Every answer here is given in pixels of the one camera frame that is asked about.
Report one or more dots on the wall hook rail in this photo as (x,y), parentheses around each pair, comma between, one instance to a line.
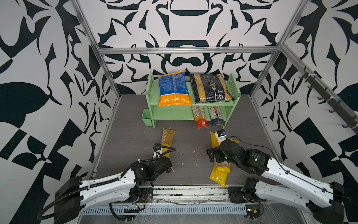
(327,95)

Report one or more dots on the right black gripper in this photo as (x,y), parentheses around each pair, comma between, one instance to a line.
(210,154)

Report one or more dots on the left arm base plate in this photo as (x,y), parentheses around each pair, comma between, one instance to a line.
(142,194)

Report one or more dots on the small green bin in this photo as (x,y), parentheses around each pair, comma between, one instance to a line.
(146,118)

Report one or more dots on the white cable duct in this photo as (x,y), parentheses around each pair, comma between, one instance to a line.
(191,209)

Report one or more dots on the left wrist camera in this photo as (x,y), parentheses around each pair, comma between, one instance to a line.
(158,150)

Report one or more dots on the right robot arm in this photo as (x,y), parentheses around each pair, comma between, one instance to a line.
(322,200)

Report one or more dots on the blue orange pasta bag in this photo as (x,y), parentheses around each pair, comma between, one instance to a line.
(173,90)

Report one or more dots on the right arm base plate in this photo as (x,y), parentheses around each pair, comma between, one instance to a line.
(237,195)

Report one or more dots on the grey blue spaghetti pack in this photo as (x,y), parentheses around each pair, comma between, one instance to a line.
(216,116)

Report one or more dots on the aluminium frame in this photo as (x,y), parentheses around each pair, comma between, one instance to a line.
(273,50)

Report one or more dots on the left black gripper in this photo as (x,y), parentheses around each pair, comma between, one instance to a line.
(150,162)

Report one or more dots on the red spaghetti pack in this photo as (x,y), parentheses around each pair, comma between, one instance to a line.
(199,117)

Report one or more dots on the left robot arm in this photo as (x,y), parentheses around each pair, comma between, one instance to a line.
(77,196)

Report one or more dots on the small electronics board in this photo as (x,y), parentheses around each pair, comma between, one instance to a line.
(254,210)

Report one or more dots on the black penne pasta bag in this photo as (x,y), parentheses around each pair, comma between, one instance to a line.
(209,88)

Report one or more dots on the yellow Pastatime spaghetti bag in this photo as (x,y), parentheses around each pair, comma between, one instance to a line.
(220,170)

